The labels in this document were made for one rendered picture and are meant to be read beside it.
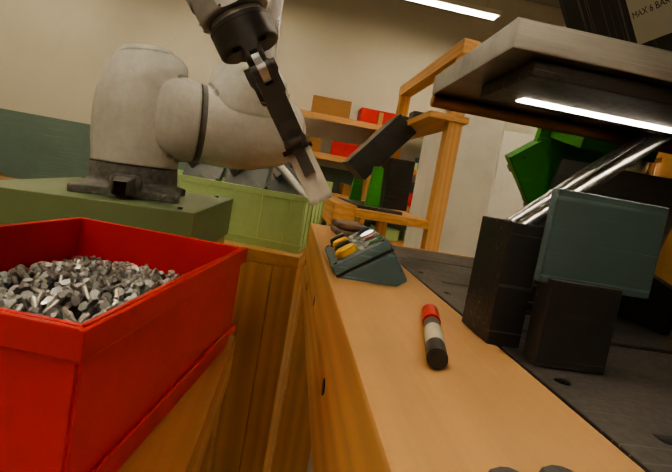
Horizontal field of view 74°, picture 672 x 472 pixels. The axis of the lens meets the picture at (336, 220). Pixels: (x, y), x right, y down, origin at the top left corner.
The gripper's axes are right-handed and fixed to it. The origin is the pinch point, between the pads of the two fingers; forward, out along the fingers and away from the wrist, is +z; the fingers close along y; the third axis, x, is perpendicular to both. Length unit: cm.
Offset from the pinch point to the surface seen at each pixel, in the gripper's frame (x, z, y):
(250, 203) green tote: -17, 1, -78
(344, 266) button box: -1.0, 11.8, 2.5
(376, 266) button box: 2.6, 13.5, 2.5
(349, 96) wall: 138, -79, -695
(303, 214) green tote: -4, 11, -75
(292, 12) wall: 109, -236, -692
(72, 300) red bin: -22.4, 0.7, 19.1
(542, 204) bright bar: 17.9, 11.3, 16.7
